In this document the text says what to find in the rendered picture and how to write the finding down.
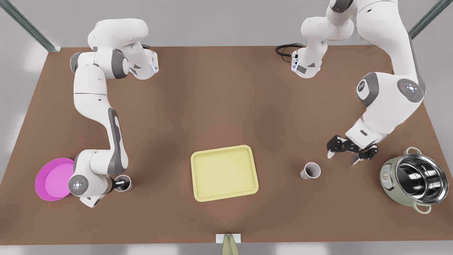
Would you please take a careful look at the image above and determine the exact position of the silver frame post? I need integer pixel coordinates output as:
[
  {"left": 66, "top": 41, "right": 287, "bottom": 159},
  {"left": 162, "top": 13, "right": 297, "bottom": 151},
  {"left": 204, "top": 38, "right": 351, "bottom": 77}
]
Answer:
[
  {"left": 0, "top": 0, "right": 61, "bottom": 52},
  {"left": 408, "top": 0, "right": 453, "bottom": 40},
  {"left": 216, "top": 233, "right": 241, "bottom": 255}
]

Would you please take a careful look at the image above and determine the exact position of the white IKEA cup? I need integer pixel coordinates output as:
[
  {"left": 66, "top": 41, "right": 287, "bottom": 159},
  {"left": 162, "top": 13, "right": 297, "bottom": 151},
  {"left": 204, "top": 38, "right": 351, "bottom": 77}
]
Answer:
[
  {"left": 300, "top": 162, "right": 321, "bottom": 180},
  {"left": 115, "top": 175, "right": 133, "bottom": 192}
]

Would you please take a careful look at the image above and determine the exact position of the yellow rectangular tray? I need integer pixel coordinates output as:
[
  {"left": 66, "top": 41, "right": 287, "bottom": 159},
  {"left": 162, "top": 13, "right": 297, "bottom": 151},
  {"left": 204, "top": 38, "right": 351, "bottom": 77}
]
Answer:
[{"left": 191, "top": 145, "right": 259, "bottom": 202}]

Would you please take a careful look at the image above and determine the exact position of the pale green steel pot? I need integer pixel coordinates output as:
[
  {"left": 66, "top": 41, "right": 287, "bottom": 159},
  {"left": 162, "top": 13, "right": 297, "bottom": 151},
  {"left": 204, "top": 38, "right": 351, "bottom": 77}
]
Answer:
[{"left": 380, "top": 147, "right": 449, "bottom": 214}]

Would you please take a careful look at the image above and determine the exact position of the pink round plate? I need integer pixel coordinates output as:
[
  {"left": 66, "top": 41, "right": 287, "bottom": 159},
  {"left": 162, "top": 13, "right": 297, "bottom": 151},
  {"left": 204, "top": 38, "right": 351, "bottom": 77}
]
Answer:
[{"left": 35, "top": 158, "right": 75, "bottom": 202}]

